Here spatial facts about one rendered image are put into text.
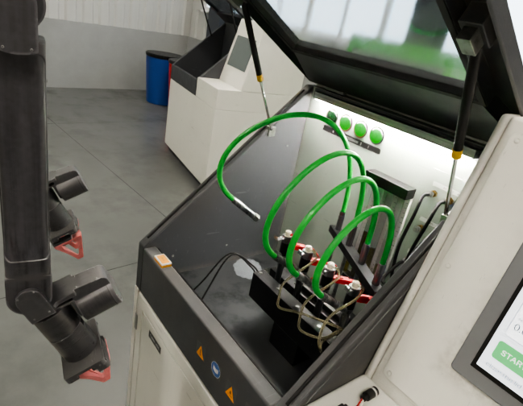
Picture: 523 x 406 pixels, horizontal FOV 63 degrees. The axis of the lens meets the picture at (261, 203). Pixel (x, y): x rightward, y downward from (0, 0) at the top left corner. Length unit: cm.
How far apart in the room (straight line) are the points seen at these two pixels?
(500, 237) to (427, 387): 32
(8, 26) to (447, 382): 86
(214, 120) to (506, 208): 318
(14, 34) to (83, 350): 48
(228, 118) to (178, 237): 261
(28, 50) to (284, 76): 358
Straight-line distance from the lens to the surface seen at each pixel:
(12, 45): 53
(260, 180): 141
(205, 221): 136
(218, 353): 102
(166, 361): 131
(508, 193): 86
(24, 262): 65
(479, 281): 87
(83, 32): 759
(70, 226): 112
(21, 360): 235
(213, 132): 384
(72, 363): 79
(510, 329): 86
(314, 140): 142
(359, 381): 98
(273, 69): 395
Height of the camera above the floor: 163
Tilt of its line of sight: 24 degrees down
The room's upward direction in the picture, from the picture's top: 11 degrees clockwise
